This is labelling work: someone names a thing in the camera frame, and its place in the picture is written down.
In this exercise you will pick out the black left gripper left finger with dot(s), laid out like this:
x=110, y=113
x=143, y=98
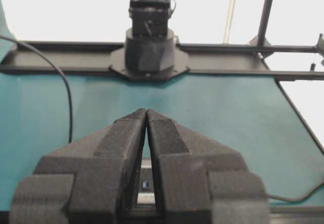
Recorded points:
x=90, y=180

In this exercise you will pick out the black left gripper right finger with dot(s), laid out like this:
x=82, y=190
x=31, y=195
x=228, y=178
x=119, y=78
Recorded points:
x=198, y=180

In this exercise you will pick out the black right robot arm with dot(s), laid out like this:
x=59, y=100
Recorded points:
x=149, y=52

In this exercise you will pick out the black USB hub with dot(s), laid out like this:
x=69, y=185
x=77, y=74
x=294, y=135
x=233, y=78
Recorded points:
x=146, y=197

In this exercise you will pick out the black metal frame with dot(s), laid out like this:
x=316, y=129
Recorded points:
x=89, y=60

